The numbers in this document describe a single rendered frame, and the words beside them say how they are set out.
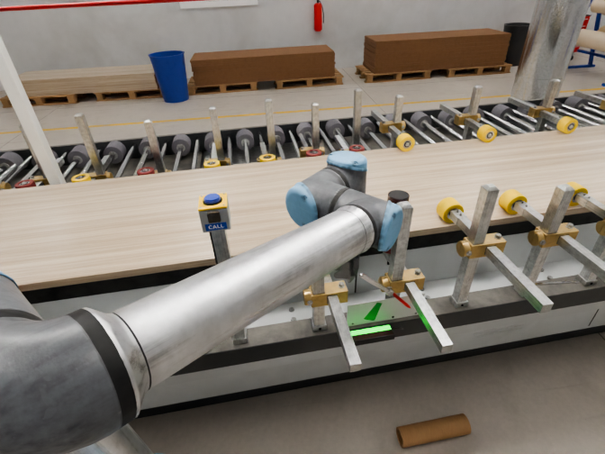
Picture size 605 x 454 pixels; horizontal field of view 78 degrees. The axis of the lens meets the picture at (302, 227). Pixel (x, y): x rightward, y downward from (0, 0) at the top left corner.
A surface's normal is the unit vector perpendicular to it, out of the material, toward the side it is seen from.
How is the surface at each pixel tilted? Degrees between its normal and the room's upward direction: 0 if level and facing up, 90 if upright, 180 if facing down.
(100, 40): 90
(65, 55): 90
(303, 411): 0
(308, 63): 90
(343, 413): 0
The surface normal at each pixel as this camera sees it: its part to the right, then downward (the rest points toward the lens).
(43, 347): 0.17, -0.76
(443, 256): 0.18, 0.55
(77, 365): 0.43, -0.48
